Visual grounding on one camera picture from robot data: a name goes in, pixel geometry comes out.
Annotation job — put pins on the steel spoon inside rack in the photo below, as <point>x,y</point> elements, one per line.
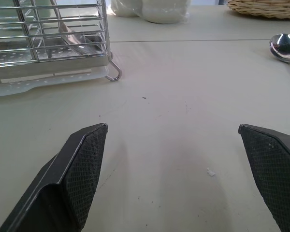
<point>75,36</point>

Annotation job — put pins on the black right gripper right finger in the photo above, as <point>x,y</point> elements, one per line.
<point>278,174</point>

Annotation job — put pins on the white plastic bag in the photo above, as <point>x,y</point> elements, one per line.
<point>151,9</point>

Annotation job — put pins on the white plastic drip tray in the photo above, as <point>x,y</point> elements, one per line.
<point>38,84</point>

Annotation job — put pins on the woven wicker basket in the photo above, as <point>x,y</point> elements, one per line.
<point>264,8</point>

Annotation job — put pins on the shiny steel spoon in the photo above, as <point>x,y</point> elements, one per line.
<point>284,48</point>

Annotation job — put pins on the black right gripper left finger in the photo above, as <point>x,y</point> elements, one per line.
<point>62,183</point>

